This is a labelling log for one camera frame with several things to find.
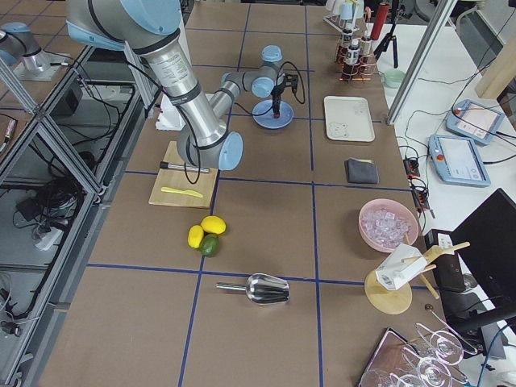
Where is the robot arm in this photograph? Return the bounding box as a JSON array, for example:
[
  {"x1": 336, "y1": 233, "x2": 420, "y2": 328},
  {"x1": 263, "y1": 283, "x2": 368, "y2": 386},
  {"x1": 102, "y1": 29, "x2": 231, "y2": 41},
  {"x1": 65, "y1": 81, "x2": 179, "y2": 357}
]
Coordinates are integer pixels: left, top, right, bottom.
[{"x1": 66, "y1": 1, "x2": 287, "y2": 170}]

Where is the black mini tripod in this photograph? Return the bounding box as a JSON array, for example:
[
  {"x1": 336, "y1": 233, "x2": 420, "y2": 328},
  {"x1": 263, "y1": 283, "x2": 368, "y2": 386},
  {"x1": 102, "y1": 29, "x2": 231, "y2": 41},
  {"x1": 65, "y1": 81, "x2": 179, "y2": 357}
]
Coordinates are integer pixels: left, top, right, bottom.
[{"x1": 373, "y1": 6, "x2": 405, "y2": 69}]

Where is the metal ice scoop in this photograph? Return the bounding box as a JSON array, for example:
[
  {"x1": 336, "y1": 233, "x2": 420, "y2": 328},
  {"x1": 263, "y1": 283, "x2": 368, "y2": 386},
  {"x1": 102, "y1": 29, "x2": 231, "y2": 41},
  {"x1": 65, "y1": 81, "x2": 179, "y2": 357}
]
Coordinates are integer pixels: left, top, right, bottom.
[{"x1": 216, "y1": 273, "x2": 290, "y2": 305}]

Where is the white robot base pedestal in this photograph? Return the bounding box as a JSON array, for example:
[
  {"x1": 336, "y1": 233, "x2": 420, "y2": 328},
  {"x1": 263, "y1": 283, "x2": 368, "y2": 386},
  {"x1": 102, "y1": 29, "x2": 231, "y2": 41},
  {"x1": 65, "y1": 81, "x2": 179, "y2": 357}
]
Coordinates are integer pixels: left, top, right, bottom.
[{"x1": 156, "y1": 95, "x2": 185, "y2": 131}]

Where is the aluminium frame post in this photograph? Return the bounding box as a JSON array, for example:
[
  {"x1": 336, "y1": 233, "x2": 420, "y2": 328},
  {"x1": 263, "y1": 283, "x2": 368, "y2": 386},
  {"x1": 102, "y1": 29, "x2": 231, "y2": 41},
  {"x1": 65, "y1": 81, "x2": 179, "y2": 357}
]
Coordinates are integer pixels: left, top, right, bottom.
[{"x1": 386, "y1": 0, "x2": 457, "y2": 125}]

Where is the black monitor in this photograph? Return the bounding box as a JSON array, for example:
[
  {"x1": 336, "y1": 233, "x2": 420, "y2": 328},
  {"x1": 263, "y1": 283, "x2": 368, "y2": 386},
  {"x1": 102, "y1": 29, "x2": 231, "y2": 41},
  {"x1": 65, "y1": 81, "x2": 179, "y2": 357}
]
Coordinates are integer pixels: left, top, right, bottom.
[{"x1": 451, "y1": 188, "x2": 515, "y2": 333}]

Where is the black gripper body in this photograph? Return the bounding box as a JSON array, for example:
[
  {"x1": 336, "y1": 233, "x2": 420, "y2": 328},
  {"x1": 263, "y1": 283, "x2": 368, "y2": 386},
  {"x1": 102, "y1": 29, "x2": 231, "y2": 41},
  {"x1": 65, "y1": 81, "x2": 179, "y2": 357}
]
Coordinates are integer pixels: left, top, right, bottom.
[{"x1": 271, "y1": 73, "x2": 298, "y2": 98}]

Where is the red cylinder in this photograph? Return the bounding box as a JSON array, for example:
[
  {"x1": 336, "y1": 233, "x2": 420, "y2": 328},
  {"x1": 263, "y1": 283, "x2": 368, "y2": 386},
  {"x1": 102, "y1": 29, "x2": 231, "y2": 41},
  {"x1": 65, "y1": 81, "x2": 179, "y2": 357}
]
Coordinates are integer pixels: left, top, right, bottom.
[{"x1": 371, "y1": 2, "x2": 389, "y2": 41}]

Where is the cream bear tray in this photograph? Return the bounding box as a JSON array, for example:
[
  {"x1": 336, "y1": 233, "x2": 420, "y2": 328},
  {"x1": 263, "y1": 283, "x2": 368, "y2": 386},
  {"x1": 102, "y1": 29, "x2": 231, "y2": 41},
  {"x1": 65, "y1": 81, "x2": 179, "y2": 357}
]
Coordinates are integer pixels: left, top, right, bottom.
[{"x1": 323, "y1": 96, "x2": 375, "y2": 143}]

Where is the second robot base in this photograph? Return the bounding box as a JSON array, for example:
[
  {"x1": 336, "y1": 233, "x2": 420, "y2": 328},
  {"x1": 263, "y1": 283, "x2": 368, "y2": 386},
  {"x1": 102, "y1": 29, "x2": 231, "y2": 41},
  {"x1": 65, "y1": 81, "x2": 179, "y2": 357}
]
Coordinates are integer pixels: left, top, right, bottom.
[{"x1": 1, "y1": 22, "x2": 71, "y2": 81}]

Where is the grey folded cloth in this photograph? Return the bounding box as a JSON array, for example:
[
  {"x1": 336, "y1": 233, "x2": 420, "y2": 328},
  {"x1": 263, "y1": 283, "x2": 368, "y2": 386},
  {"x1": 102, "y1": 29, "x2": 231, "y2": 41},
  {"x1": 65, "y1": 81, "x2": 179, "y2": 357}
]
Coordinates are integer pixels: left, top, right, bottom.
[{"x1": 344, "y1": 158, "x2": 379, "y2": 184}]

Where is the blue plastic plate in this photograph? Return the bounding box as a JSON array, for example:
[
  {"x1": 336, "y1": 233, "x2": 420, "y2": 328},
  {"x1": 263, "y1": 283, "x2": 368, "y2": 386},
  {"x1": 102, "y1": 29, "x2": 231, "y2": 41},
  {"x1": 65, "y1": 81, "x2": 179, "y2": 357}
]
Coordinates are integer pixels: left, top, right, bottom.
[{"x1": 252, "y1": 99, "x2": 294, "y2": 130}]

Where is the wooden cutting board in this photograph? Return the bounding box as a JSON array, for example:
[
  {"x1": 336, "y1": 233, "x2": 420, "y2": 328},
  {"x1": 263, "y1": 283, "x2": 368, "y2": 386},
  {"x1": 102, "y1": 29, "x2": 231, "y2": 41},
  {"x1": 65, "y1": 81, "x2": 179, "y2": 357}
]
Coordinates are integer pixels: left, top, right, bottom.
[{"x1": 148, "y1": 141, "x2": 218, "y2": 209}]

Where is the green bowl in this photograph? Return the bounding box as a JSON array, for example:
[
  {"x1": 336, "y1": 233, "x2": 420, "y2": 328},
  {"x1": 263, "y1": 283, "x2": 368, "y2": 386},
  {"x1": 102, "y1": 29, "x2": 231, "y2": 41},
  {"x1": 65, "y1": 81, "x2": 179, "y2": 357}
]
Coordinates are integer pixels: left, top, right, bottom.
[{"x1": 383, "y1": 69, "x2": 406, "y2": 89}]

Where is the pink bowl of ice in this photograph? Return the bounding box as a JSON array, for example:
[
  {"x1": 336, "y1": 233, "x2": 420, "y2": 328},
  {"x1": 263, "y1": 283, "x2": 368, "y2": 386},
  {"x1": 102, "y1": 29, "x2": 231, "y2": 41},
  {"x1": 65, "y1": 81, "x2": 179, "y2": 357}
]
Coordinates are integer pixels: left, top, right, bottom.
[{"x1": 358, "y1": 198, "x2": 419, "y2": 252}]

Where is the blue teach pendant far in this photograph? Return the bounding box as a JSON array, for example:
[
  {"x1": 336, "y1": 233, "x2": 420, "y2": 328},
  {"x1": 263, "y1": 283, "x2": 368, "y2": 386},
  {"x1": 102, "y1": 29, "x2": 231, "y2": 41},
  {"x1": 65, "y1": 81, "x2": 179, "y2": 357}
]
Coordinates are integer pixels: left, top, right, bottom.
[{"x1": 446, "y1": 99, "x2": 505, "y2": 145}]

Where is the whole lemon upper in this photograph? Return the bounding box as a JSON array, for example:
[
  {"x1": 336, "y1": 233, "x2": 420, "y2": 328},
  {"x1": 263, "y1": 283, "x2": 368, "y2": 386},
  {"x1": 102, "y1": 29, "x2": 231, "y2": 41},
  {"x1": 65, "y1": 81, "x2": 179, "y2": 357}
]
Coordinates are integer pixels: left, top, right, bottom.
[{"x1": 200, "y1": 215, "x2": 227, "y2": 235}]

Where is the wooden stand with round base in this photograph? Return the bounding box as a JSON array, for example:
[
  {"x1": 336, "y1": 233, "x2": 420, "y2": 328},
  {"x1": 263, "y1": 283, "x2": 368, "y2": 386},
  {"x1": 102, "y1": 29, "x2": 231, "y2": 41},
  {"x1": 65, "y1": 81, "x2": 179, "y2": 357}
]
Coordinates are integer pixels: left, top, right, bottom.
[{"x1": 364, "y1": 242, "x2": 470, "y2": 314}]

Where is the steel muddler stick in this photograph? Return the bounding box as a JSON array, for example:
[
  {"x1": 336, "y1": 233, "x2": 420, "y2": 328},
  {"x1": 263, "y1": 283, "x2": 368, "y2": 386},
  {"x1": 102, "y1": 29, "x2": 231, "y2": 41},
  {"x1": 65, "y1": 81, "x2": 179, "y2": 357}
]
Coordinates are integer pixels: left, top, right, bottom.
[{"x1": 159, "y1": 161, "x2": 210, "y2": 173}]

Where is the blue teach pendant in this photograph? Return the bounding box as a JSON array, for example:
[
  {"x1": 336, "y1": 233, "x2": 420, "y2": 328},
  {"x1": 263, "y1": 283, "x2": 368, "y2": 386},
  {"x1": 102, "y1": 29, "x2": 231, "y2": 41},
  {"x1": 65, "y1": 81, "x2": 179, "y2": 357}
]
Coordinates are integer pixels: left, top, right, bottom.
[
  {"x1": 428, "y1": 135, "x2": 491, "y2": 187},
  {"x1": 446, "y1": 99, "x2": 505, "y2": 145}
]

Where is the copper wire bottle rack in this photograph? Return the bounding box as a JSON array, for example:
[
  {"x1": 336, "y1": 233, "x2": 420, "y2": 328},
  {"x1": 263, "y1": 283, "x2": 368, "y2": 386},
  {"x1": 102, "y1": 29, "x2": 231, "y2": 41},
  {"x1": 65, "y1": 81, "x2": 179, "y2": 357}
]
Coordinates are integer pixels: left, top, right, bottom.
[{"x1": 335, "y1": 30, "x2": 377, "y2": 81}]

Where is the yellow plastic knife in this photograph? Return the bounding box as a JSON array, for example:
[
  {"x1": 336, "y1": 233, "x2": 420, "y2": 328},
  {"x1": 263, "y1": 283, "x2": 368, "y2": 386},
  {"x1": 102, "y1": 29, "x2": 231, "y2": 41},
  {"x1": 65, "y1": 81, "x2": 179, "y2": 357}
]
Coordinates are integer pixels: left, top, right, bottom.
[{"x1": 160, "y1": 186, "x2": 204, "y2": 198}]

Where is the blue teach pendant near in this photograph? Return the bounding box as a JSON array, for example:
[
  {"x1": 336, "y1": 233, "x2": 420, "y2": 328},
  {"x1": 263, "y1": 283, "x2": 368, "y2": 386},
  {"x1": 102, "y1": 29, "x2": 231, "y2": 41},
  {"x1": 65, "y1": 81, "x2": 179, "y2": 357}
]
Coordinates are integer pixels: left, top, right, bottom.
[{"x1": 428, "y1": 135, "x2": 491, "y2": 187}]

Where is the whole lemon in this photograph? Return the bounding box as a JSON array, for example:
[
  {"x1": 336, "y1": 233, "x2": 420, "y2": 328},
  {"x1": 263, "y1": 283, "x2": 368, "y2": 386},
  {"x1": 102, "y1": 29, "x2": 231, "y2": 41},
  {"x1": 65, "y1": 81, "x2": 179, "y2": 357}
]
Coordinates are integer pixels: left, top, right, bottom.
[
  {"x1": 200, "y1": 215, "x2": 227, "y2": 235},
  {"x1": 187, "y1": 225, "x2": 205, "y2": 249}
]

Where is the green lime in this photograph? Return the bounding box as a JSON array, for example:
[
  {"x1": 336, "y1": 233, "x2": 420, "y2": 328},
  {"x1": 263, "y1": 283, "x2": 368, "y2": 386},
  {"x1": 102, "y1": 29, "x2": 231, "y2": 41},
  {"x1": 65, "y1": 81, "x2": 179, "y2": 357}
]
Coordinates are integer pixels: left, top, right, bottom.
[{"x1": 199, "y1": 234, "x2": 219, "y2": 256}]

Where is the white wire cup rack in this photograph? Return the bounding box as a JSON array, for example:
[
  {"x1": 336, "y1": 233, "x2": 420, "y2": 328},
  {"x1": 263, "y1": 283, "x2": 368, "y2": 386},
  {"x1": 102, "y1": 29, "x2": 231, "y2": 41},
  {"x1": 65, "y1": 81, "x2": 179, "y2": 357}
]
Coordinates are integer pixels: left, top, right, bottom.
[{"x1": 323, "y1": 0, "x2": 365, "y2": 31}]

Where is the white carton on stand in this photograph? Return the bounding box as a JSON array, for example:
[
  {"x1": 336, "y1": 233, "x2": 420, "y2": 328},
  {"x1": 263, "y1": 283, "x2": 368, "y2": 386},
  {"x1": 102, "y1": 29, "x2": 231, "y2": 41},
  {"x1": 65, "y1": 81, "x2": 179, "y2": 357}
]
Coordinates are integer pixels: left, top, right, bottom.
[{"x1": 375, "y1": 243, "x2": 427, "y2": 291}]

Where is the clear glass cups tray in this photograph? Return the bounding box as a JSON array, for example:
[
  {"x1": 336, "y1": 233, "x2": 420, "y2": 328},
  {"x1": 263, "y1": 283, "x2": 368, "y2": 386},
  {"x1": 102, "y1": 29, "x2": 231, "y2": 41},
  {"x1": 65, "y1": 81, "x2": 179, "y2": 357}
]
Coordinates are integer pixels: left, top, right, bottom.
[{"x1": 356, "y1": 322, "x2": 478, "y2": 387}]

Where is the whole lemon lower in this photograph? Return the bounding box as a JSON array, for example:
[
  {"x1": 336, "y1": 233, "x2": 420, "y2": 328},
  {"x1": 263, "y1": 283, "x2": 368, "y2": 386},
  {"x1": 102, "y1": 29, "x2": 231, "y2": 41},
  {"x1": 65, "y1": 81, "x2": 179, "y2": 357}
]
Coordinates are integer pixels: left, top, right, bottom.
[{"x1": 187, "y1": 225, "x2": 205, "y2": 249}]

